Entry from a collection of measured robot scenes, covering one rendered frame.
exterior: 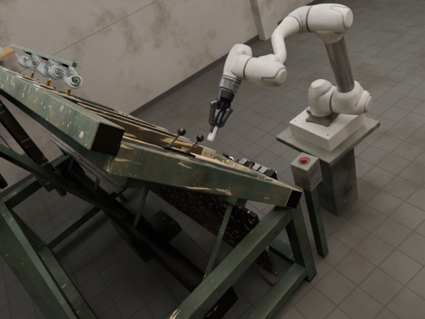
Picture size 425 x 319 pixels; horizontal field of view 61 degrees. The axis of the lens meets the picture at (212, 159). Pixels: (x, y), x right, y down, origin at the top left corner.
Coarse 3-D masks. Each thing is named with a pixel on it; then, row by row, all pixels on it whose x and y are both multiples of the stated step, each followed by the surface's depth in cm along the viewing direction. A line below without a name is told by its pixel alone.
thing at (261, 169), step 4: (224, 156) 257; (232, 160) 260; (244, 160) 251; (244, 164) 249; (248, 164) 247; (252, 164) 246; (256, 164) 244; (252, 168) 242; (256, 168) 241; (260, 168) 242; (264, 168) 238; (260, 172) 238; (264, 172) 236; (268, 172) 234; (272, 172) 233; (276, 172) 238; (268, 176) 233; (272, 176) 233; (276, 176) 236
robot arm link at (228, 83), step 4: (224, 76) 159; (224, 80) 158; (228, 80) 157; (232, 80) 157; (236, 80) 158; (220, 84) 160; (224, 84) 158; (228, 84) 157; (232, 84) 158; (236, 84) 158; (224, 88) 160; (228, 88) 158; (232, 88) 158; (236, 88) 159; (232, 92) 160; (236, 92) 161
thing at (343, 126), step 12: (300, 120) 250; (336, 120) 238; (348, 120) 234; (360, 120) 239; (300, 132) 249; (312, 132) 237; (324, 132) 233; (336, 132) 229; (348, 132) 236; (324, 144) 233; (336, 144) 234
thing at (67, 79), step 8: (16, 48) 218; (24, 48) 206; (24, 56) 213; (48, 56) 176; (24, 64) 220; (40, 64) 196; (72, 64) 154; (40, 72) 195; (48, 72) 182; (64, 72) 180; (64, 80) 169; (80, 80) 168; (72, 88) 168
